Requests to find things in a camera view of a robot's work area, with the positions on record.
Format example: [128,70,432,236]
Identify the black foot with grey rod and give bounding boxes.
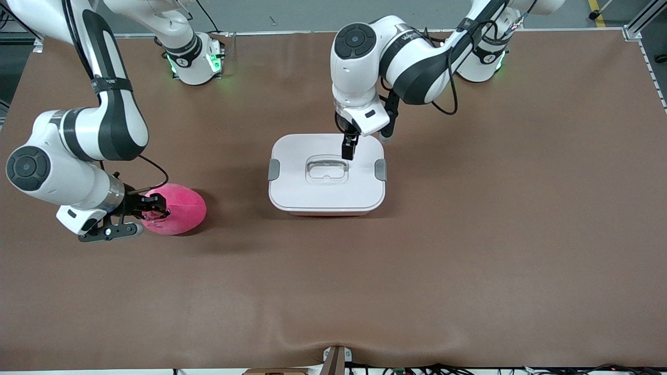
[589,0,615,20]

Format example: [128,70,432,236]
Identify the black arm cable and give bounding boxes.
[430,31,460,116]
[130,155,169,193]

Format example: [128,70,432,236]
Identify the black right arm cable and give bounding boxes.
[130,155,169,193]

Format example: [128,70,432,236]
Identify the brown table mat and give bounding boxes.
[0,29,667,371]

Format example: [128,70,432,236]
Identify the aluminium frame profile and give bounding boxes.
[0,10,45,53]
[624,0,667,41]

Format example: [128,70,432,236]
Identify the pale pink storage box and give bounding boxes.
[272,204,384,217]

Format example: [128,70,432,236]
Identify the pink plush toy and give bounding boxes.
[141,183,207,236]

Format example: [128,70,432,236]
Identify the black base cable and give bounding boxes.
[195,0,222,34]
[417,27,446,48]

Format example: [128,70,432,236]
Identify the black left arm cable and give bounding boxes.
[430,31,460,116]

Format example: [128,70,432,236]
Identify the white box lid grey clips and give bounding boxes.
[268,134,388,213]

